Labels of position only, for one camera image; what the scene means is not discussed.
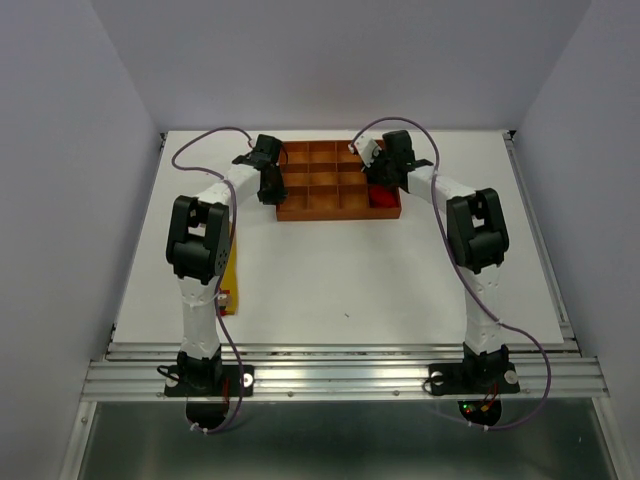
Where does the red sock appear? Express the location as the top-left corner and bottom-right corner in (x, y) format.
(369, 185), (398, 209)

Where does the orange compartment tray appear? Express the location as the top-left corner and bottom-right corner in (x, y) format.
(276, 140), (402, 222)

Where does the yellow sock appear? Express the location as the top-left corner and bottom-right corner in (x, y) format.
(218, 239), (239, 316)

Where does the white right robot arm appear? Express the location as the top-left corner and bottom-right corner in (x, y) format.
(350, 130), (510, 396)

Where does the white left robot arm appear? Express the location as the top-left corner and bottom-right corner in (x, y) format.
(166, 134), (287, 394)

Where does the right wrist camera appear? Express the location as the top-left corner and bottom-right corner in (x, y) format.
(348, 134), (382, 168)

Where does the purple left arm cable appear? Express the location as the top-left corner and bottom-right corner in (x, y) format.
(171, 125), (256, 437)

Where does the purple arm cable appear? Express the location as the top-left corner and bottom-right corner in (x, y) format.
(349, 117), (552, 432)
(171, 125), (256, 437)

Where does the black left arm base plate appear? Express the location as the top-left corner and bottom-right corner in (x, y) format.
(156, 364), (255, 398)

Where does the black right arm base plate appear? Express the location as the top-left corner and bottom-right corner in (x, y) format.
(422, 363), (521, 397)

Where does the aluminium mounting rail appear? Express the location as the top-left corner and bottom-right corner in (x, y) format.
(81, 340), (609, 402)

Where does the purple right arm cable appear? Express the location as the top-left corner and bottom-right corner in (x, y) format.
(349, 117), (552, 432)

